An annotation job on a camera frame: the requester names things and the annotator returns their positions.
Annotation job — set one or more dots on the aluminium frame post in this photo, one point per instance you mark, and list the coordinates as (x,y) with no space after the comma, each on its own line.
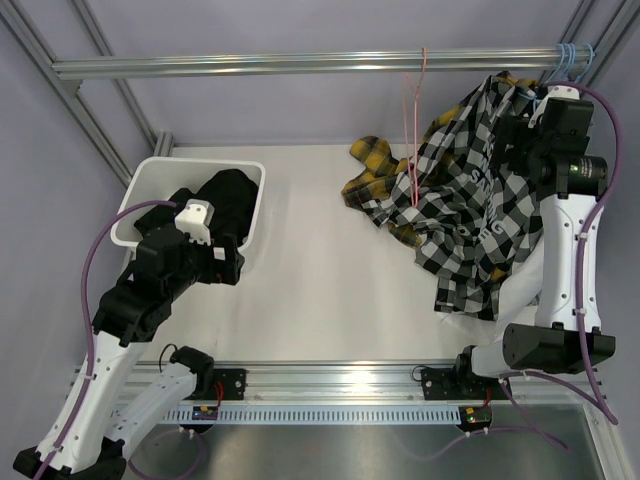
(23,29)
(608,26)

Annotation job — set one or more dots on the aluminium hanging rail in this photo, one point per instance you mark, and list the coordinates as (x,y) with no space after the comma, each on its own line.
(405,61)

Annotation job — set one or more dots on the light blue wire hangers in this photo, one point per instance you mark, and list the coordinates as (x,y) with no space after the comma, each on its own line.
(568,60)

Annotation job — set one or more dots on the pink wire hanger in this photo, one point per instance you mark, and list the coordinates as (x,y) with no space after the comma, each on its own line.
(410,105)

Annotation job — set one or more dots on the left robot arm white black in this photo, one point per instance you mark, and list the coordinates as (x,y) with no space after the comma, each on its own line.
(87,441)

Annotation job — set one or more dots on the yellow black plaid shirt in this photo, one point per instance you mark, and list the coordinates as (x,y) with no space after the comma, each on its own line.
(372,170)

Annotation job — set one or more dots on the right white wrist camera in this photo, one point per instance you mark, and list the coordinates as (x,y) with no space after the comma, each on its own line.
(558,92)

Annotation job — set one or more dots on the aluminium front rail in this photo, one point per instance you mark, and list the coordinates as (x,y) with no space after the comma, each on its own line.
(366,383)

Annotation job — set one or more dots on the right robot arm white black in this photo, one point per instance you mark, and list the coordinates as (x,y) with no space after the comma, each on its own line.
(549,150)

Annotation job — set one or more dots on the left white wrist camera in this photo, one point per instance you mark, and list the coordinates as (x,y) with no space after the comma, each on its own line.
(194,221)

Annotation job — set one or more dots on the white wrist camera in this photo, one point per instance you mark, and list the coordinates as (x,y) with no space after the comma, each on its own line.
(194,221)
(558,92)

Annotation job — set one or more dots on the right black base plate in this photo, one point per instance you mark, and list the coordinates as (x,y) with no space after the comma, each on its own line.
(454,384)

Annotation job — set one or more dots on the white slotted cable duct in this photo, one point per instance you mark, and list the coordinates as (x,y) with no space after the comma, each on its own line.
(315,415)

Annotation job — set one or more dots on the white plastic bin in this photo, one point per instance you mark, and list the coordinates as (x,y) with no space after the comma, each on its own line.
(157,178)

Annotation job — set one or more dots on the left aluminium frame post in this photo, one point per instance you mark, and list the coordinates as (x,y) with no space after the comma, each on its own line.
(23,29)

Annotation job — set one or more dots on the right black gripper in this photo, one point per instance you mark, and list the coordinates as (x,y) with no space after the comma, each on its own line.
(514,131)

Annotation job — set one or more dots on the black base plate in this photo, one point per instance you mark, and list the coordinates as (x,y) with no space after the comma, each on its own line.
(454,384)
(227,385)

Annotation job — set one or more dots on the right aluminium frame post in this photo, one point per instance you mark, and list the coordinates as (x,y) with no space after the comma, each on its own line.
(608,26)

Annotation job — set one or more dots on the black white checkered shirt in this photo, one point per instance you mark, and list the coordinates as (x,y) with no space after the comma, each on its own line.
(470,200)

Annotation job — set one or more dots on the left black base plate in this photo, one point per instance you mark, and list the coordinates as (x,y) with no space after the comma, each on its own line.
(227,385)

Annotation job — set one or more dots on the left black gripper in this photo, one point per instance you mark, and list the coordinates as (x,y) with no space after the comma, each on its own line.
(220,271)

